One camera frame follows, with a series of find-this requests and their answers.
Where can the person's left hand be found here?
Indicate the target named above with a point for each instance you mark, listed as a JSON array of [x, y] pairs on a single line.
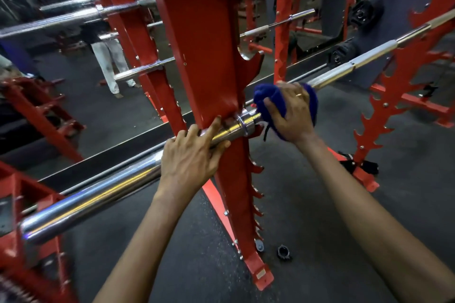
[[185, 164]]

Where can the person's right hand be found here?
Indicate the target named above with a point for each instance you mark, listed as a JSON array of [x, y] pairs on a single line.
[[297, 118]]

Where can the person's right thumb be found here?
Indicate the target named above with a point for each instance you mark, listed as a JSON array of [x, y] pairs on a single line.
[[273, 109]]

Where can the person's left thumb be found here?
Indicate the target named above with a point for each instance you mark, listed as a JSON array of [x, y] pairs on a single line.
[[222, 148]]

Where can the person's left little finger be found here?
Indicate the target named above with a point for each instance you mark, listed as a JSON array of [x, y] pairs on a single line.
[[170, 141]]

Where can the person's left middle finger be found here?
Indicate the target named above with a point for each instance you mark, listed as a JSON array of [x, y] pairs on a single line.
[[193, 130]]

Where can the blue cleaning cloth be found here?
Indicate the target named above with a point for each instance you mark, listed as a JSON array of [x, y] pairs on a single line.
[[266, 95]]

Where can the person's left forearm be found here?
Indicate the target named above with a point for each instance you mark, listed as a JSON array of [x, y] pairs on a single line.
[[142, 253]]

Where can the person's right forearm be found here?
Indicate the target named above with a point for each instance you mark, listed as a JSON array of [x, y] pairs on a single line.
[[373, 228]]

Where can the black weight plate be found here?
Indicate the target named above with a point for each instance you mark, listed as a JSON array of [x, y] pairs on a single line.
[[342, 53], [366, 11]]

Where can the black floor clamp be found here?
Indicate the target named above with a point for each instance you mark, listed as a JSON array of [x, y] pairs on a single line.
[[359, 165]]

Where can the small grey disc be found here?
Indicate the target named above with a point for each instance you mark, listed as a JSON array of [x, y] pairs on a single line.
[[259, 245]]

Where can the red toothed rack upright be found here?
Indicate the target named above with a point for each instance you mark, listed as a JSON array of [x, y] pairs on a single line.
[[387, 100]]

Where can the black barbell collar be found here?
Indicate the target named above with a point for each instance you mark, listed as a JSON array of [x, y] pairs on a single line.
[[284, 252]]

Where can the red plate storage frame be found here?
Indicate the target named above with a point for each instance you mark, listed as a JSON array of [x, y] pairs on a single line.
[[25, 189]]

